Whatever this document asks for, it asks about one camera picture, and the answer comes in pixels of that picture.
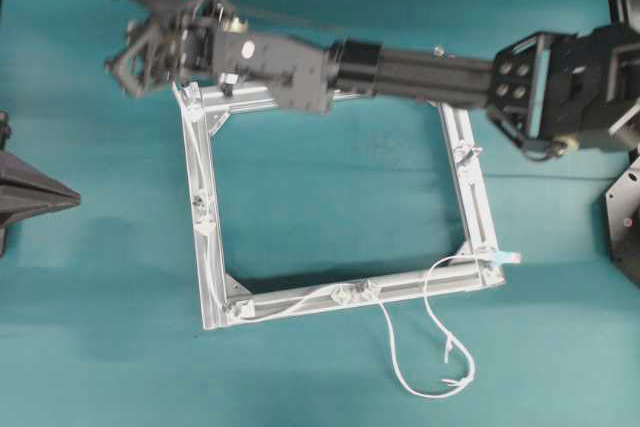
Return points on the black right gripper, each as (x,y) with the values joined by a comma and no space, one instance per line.
(160,52)

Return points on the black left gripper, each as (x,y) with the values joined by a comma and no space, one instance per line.
(25,191)

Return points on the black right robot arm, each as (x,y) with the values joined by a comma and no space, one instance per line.
(549,93)

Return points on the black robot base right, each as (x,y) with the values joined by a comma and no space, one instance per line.
(622,197)

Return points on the silver pin far corner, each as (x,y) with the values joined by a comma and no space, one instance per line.
(191,94)

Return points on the silver pin corner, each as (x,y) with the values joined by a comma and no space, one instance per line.
(191,94)
(488,258)

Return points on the silver pin near middle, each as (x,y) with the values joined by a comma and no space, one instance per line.
(346,294)

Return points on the silver pin side middle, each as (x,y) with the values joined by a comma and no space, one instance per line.
(464,154)

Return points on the silver pin near corner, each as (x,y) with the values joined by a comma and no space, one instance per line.
(488,258)

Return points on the aluminium extrusion square frame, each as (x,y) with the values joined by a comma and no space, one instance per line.
(285,208)

